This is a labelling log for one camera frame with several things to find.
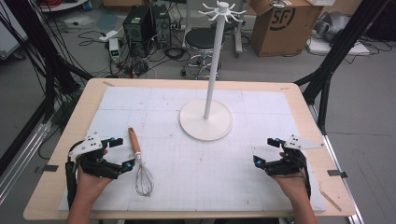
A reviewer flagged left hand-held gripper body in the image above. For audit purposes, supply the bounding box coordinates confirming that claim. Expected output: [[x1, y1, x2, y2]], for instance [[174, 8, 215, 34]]
[[68, 132, 125, 180]]

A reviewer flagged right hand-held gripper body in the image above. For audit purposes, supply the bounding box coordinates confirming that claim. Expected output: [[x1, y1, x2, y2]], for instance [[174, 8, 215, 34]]
[[265, 133, 326, 178]]

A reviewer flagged wooden handle wire whisk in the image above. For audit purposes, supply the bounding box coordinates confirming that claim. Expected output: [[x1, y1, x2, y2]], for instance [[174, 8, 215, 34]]
[[127, 126, 155, 198]]

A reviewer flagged white hook rack stand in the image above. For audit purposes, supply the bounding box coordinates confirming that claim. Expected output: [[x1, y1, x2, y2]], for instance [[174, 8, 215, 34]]
[[178, 0, 248, 142]]

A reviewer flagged person's left hand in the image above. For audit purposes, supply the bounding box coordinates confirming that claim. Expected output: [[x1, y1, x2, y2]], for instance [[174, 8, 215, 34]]
[[75, 148, 113, 196]]

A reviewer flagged person's right hand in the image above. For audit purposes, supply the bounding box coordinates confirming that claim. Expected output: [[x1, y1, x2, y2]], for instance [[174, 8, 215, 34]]
[[271, 151, 309, 203]]

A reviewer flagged black tape strip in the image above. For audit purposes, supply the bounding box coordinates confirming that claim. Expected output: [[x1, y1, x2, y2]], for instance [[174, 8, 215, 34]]
[[326, 169, 348, 179], [34, 164, 60, 175]]

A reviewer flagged thin wooden stick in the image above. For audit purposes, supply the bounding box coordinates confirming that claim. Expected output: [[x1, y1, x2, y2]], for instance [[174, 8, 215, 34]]
[[319, 189, 343, 213]]

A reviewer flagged white grid mat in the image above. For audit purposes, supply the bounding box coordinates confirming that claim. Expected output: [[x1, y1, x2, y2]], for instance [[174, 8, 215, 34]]
[[58, 86, 328, 214]]

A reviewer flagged small device with green display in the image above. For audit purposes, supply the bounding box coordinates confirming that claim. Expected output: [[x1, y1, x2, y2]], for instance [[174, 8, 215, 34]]
[[107, 37, 121, 63]]

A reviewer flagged white power strip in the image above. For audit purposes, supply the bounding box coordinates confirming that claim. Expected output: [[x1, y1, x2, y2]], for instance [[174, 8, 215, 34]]
[[98, 29, 120, 43]]

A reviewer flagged brown cardboard box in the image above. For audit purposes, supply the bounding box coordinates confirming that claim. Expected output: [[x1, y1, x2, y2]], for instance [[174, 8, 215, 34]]
[[249, 0, 325, 58]]

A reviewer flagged large black computer tower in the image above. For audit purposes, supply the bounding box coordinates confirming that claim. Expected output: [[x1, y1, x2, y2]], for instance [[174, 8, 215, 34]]
[[122, 5, 156, 59]]

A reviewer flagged flat white board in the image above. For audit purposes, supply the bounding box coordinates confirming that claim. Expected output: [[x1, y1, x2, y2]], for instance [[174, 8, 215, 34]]
[[305, 36, 372, 57]]

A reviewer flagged slim black computer tower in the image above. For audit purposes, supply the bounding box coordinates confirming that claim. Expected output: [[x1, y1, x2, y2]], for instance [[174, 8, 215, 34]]
[[151, 4, 172, 49]]

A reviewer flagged black round stool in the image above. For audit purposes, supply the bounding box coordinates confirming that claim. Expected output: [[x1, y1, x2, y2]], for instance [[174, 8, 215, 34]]
[[179, 26, 224, 80]]

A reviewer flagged grey bag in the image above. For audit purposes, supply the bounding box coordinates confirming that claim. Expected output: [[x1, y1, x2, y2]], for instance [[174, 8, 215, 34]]
[[313, 11, 352, 44]]

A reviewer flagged white round table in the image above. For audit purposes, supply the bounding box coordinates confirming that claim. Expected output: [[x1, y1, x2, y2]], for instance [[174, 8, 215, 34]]
[[37, 0, 89, 13]]

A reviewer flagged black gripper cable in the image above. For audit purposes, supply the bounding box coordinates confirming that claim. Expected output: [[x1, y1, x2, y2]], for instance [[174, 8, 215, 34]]
[[64, 140, 84, 210]]

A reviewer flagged aluminium rail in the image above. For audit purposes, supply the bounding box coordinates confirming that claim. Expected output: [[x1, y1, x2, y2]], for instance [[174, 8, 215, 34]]
[[307, 103, 366, 224], [0, 120, 53, 204]]

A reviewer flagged coiled black cable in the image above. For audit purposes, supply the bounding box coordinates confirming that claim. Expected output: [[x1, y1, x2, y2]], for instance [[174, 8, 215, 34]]
[[163, 46, 186, 62]]

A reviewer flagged grey metal stand post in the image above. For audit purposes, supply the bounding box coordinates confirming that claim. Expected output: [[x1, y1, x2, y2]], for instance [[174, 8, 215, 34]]
[[231, 8, 245, 59]]

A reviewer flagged black metal frame stand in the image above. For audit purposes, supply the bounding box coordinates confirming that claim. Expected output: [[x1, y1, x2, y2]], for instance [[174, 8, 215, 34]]
[[293, 0, 391, 136], [0, 0, 95, 175]]

